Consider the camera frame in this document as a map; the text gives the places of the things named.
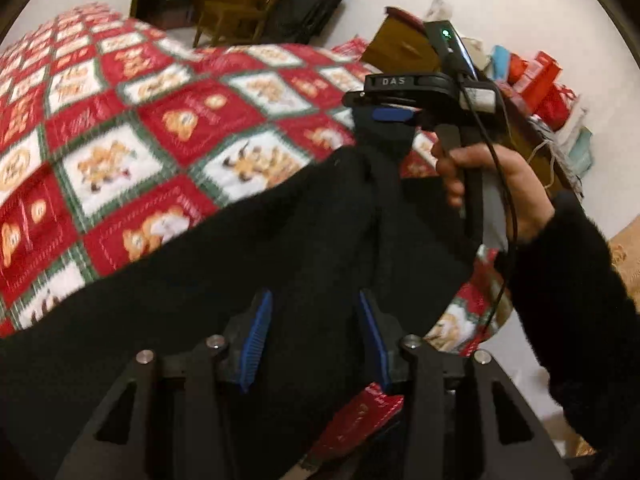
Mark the black bag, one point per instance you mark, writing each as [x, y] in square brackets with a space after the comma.
[310, 5]

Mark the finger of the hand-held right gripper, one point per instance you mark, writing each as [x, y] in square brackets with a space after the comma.
[392, 114]

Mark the black pants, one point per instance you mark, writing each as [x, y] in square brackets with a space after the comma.
[250, 240]

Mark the wooden chair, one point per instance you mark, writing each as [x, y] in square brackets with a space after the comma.
[225, 15]

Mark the wooden dresser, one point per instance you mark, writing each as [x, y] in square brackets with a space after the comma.
[400, 45]

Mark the red printed blanket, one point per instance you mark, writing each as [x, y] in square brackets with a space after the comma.
[175, 125]

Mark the tan patterned cloth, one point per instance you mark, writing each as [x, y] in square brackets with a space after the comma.
[627, 260]

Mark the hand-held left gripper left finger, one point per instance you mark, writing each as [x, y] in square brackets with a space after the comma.
[254, 342]

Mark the person's right forearm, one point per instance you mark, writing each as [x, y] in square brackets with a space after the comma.
[575, 310]

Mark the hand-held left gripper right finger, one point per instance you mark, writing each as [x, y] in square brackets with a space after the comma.
[374, 342]

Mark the pile of red boxes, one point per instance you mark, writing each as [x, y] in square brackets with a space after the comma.
[542, 75]

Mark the person's right hand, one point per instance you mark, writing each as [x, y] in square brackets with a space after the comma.
[522, 185]

